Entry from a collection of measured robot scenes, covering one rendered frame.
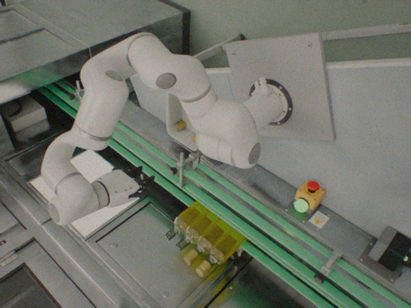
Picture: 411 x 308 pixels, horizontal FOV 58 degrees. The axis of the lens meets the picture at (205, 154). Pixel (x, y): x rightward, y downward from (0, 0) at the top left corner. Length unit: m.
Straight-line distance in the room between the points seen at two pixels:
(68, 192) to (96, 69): 0.28
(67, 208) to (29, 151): 1.11
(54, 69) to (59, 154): 1.01
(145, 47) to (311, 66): 0.48
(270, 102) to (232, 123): 0.30
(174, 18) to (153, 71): 1.57
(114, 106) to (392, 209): 0.84
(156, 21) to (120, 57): 1.36
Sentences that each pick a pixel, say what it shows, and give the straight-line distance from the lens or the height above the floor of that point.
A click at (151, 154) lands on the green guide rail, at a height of 0.92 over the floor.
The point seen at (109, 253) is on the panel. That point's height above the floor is 1.28.
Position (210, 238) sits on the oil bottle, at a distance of 1.32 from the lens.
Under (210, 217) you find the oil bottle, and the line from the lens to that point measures 1.37.
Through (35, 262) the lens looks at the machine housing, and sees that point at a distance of 1.59.
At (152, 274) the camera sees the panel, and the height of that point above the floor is 1.23.
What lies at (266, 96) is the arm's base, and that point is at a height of 0.82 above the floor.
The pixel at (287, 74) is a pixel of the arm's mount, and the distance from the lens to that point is 1.12.
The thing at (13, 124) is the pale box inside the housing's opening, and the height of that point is 1.17.
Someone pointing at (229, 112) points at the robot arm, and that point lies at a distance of 0.84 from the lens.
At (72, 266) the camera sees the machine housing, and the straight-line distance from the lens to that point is 1.52.
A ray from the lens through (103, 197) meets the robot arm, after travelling 1.00.
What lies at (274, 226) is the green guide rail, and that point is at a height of 0.93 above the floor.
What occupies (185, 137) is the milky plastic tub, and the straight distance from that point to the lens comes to 1.52.
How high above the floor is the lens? 1.65
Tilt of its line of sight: 35 degrees down
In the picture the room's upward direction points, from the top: 126 degrees counter-clockwise
